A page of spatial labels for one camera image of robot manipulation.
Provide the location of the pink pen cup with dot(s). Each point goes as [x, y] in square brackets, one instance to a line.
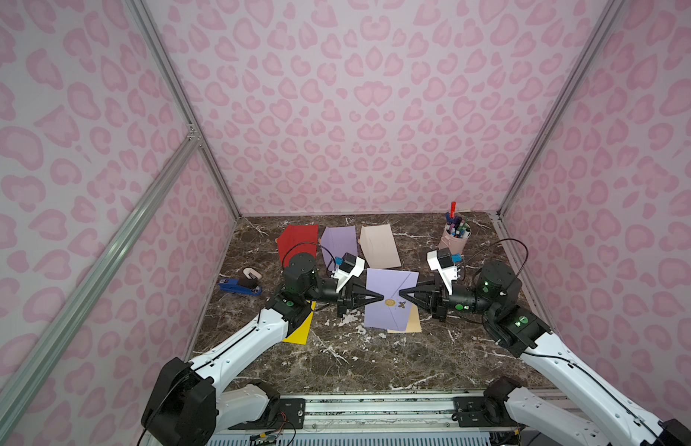
[455, 239]

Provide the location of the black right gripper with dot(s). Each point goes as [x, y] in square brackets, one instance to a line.
[437, 300]

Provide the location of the cream white envelope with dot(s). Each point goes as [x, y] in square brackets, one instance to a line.
[378, 246]

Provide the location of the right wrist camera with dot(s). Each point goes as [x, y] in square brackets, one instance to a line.
[444, 263]

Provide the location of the red envelope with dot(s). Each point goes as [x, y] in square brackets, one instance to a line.
[297, 240]

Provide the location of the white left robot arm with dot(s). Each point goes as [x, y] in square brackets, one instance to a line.
[190, 401]

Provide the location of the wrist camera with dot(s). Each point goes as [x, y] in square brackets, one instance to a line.
[351, 266]
[444, 263]

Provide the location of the yellow envelope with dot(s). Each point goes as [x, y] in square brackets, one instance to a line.
[300, 335]

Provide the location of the tan kraft envelope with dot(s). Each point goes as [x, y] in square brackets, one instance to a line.
[413, 323]

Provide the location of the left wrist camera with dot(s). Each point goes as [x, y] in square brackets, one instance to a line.
[351, 266]

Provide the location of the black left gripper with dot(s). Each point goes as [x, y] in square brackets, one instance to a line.
[348, 295]

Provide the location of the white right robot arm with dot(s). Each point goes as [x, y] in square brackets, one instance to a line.
[609, 417]

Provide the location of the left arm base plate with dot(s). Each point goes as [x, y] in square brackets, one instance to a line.
[285, 410]

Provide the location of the white tape dispenser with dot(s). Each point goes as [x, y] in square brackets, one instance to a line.
[251, 273]

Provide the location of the lilac envelope with butterfly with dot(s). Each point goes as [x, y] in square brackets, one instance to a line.
[336, 242]

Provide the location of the aluminium mounting rail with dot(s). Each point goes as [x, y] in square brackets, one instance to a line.
[382, 419]

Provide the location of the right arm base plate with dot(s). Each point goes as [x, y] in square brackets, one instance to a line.
[482, 412]

